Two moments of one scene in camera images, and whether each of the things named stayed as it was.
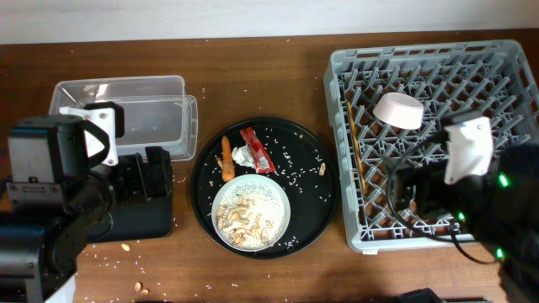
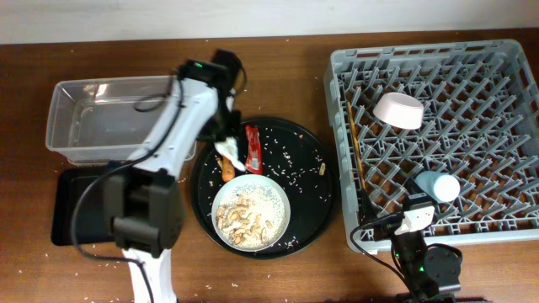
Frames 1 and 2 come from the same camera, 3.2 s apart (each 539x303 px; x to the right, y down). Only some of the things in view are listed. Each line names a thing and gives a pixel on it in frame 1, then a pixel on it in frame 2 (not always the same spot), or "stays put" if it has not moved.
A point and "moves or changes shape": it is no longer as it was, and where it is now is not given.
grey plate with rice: (251, 213) stays put
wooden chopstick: (356, 144) stays put
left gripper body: (130, 179) -> (223, 124)
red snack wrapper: (261, 159) moves or changes shape
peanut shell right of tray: (322, 167) stays put
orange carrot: (228, 167) stays put
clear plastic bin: (157, 111) stays put
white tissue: (242, 155) -> (228, 148)
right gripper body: (429, 198) -> (386, 229)
